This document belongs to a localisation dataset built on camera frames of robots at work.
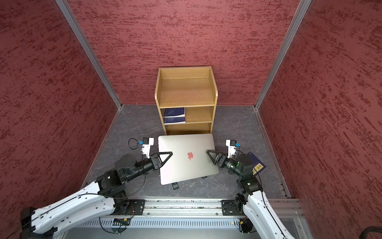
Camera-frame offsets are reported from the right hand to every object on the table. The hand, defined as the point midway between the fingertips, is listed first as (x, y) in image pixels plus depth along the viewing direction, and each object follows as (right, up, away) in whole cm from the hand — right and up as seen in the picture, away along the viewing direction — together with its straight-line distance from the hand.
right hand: (208, 155), depth 76 cm
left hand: (-18, +2, -10) cm, 20 cm away
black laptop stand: (-18, -19, +5) cm, 26 cm away
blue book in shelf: (-21, +21, +14) cm, 33 cm away
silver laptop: (-10, 0, -7) cm, 12 cm away
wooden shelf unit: (-12, +32, +6) cm, 34 cm away
